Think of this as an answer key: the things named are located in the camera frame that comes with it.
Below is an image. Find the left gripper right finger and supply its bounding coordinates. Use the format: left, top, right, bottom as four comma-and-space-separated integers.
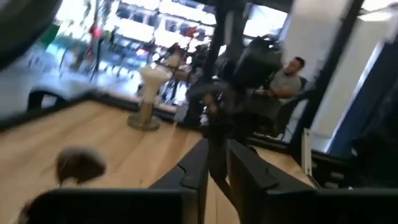
228, 139, 315, 192

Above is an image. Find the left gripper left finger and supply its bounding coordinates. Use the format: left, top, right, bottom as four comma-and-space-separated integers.
148, 138, 210, 192

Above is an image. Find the thin black makeup brush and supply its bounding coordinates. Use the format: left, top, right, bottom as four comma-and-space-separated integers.
207, 133, 238, 208

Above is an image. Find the large black-handled makeup brush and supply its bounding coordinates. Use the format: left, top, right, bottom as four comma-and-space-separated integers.
54, 145, 108, 187

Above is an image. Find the white mushroom lamp wooden base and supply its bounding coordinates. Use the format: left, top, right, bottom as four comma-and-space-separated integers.
126, 64, 172, 132

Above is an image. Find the black office chair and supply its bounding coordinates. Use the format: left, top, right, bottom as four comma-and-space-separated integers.
248, 77, 312, 139

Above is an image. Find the person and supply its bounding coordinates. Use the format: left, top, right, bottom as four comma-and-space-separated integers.
253, 55, 308, 105

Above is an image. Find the blue partition panel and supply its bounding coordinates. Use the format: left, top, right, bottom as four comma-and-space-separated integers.
328, 40, 398, 156

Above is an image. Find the black vertical post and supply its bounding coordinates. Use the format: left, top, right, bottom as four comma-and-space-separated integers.
203, 0, 248, 82
287, 0, 365, 150

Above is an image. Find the black metal table frame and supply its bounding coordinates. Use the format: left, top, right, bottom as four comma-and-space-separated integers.
0, 90, 398, 194

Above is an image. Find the black cable loop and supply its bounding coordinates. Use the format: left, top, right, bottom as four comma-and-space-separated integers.
27, 88, 68, 112

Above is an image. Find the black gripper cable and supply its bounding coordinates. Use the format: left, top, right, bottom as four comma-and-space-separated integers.
0, 0, 63, 71

